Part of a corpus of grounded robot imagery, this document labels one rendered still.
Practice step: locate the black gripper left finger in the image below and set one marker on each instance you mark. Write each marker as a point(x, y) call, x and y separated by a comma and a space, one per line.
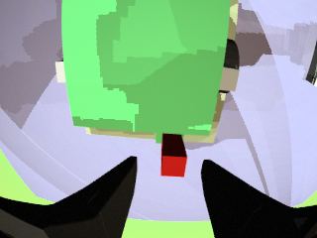
point(99, 210)

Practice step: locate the red-headed pin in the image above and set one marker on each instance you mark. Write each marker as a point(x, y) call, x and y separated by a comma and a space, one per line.
point(173, 156)

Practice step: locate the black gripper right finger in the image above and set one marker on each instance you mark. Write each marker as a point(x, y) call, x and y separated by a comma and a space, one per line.
point(238, 210)

